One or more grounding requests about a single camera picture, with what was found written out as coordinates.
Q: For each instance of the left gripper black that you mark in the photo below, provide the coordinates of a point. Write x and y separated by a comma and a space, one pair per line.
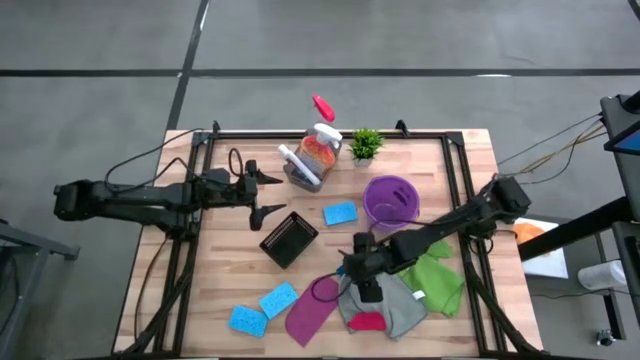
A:
250, 190

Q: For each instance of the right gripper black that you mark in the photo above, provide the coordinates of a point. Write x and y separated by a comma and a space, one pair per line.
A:
370, 265

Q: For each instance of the red cloth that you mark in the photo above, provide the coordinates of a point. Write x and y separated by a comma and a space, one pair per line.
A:
367, 322

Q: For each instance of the grey microfibre cloth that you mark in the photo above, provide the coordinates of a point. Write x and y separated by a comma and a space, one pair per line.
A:
400, 305

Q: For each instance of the blue rectangular sponge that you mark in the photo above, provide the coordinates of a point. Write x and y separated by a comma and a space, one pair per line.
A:
278, 300
340, 213
248, 321
340, 270

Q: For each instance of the black plastic slotted basket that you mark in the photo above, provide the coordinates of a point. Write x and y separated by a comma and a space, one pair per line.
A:
289, 240

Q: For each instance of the green cloth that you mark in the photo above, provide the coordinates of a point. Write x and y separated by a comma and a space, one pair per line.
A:
435, 285

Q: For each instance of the magenta cloth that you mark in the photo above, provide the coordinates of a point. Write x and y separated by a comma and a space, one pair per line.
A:
310, 320

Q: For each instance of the orange spray bottle white trigger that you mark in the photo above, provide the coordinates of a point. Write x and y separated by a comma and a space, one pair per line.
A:
317, 155

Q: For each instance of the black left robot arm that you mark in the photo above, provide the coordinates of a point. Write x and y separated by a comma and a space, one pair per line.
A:
125, 200

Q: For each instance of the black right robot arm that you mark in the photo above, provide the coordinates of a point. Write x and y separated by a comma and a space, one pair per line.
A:
440, 235

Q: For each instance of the grey translucent caddy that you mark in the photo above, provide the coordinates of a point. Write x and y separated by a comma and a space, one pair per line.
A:
292, 180

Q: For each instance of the purple plastic bucket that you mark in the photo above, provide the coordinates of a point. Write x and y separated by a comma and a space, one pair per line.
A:
385, 197

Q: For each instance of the green plant white pot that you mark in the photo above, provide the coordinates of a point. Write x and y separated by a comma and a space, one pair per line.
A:
366, 145

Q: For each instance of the orange object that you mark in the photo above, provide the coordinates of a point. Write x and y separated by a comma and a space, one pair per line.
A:
530, 232

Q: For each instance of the white board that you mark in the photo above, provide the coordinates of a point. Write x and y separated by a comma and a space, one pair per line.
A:
550, 265

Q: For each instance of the black beam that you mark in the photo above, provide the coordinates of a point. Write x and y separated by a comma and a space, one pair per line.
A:
575, 230

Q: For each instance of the white paper roll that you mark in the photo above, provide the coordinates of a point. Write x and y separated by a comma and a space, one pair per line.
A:
600, 275

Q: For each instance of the grey metal stand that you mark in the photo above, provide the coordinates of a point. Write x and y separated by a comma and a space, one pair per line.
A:
30, 245

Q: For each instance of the small caster wheel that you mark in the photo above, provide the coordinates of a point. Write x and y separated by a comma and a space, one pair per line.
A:
606, 338

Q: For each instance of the tablet with blue screen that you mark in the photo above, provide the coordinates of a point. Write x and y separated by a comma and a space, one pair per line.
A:
627, 142

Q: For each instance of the grey metal cart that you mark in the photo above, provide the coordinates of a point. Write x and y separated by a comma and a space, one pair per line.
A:
620, 107

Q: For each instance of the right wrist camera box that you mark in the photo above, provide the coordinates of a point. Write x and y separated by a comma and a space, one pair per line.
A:
364, 242

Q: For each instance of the black aluminium table frame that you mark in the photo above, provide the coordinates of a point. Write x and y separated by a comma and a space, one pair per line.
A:
250, 134

